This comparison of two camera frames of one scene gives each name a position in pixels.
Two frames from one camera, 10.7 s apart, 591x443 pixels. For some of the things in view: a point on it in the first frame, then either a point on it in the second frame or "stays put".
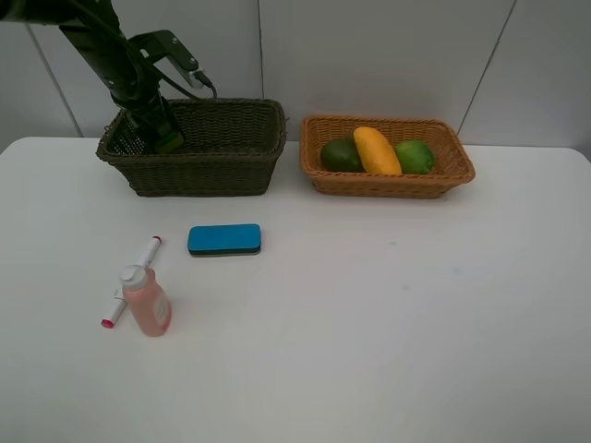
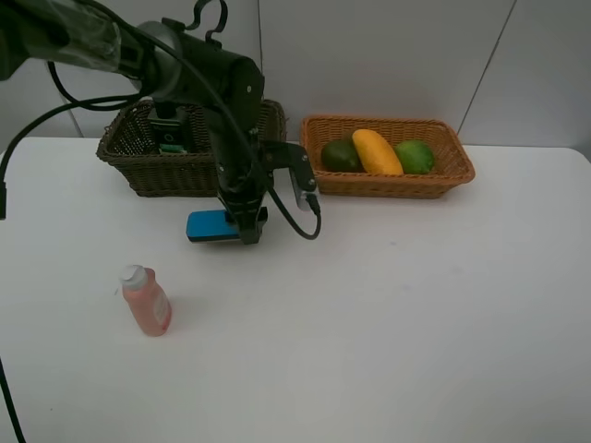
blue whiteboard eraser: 223,238 -> 211,225
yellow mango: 375,152 stays put
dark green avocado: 341,156 stays put
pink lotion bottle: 149,304 stays put
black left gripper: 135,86 -> 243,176
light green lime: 415,157 stays put
